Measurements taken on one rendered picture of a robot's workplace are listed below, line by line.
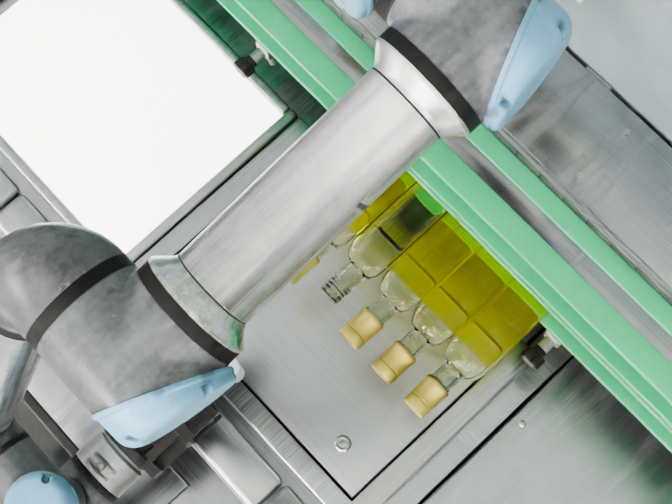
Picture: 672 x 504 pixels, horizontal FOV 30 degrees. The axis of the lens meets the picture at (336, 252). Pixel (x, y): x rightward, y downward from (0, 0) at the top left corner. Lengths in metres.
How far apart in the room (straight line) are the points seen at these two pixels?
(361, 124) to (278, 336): 0.67
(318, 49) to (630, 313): 0.52
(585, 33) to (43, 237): 0.66
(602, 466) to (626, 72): 0.55
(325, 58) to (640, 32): 0.44
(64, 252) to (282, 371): 0.64
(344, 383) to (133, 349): 0.64
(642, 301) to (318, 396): 0.47
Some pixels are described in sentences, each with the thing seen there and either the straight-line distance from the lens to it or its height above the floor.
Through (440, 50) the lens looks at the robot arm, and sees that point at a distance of 1.05.
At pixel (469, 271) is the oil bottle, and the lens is 1.55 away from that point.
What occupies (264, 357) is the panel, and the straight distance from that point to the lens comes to 1.69.
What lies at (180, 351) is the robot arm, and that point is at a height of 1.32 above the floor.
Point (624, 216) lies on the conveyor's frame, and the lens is 1.45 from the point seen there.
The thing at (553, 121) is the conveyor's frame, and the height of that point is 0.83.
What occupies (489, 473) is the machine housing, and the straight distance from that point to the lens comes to 1.70.
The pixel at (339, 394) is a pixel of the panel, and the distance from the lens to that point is 1.67.
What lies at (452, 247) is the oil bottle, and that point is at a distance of 1.55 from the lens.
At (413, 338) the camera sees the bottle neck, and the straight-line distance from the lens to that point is 1.54.
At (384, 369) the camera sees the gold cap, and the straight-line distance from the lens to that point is 1.53.
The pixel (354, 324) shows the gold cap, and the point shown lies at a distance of 1.54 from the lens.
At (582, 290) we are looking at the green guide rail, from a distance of 1.44.
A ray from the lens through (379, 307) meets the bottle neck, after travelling 1.54.
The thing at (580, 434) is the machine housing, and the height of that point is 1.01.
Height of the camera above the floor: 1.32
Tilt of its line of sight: 8 degrees down
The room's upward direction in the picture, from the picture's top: 132 degrees counter-clockwise
